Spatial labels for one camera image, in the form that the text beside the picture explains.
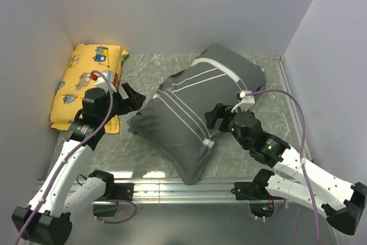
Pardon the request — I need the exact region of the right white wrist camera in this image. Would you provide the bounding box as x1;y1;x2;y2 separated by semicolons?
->
231;90;255;113

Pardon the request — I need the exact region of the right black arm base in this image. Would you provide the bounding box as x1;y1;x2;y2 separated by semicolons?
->
231;182;287;222

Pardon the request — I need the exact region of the aluminium right side rail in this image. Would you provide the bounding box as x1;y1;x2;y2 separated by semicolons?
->
274;55;313;161

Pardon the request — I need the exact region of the aluminium front rail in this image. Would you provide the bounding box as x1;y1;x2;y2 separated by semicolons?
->
34;177;290;205

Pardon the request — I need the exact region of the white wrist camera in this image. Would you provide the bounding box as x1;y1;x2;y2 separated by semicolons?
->
231;90;255;113
90;70;117;92

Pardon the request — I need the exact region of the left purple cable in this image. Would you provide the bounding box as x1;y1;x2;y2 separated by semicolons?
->
13;69;138;245

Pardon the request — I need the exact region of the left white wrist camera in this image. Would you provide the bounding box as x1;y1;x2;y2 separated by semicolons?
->
90;70;117;92

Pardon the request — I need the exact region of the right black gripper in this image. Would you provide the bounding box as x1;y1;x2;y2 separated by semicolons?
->
204;103;250;150

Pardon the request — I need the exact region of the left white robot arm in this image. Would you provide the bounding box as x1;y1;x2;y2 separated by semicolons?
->
11;83;146;244

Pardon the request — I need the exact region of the purple cable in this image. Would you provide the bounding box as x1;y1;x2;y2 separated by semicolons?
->
13;69;138;245
252;89;321;245

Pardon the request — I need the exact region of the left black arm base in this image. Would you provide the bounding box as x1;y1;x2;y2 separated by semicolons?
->
92;182;135;219

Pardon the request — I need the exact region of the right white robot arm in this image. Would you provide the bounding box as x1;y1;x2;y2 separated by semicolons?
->
205;104;366;235

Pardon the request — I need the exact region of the grey striped pillowcase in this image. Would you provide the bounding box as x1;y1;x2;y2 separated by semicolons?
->
127;44;266;185

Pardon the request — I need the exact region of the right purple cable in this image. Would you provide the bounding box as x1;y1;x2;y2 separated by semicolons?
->
252;89;321;245

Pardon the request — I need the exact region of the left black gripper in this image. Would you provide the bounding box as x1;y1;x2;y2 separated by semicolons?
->
99;82;146;124

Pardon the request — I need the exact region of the yellow cartoon car pillow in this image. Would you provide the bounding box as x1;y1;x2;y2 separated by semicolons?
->
50;44;129;131

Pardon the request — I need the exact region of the aluminium rail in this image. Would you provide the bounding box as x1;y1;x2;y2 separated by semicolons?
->
34;177;290;205
274;55;313;161

